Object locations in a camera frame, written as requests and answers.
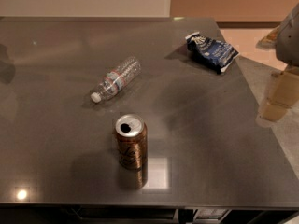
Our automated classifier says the blue crumpled chip bag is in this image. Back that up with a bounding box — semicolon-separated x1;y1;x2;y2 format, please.
185;32;239;74

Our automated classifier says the label under table edge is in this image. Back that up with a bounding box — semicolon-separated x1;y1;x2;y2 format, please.
196;208;229;220

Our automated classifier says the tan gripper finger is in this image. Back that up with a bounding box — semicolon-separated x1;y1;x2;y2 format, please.
256;66;299;127

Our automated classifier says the brown soda can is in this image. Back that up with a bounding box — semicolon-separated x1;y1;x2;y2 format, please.
115;114;148;170

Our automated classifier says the clear plastic water bottle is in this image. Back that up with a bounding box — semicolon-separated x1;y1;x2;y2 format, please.
91;56;141;104

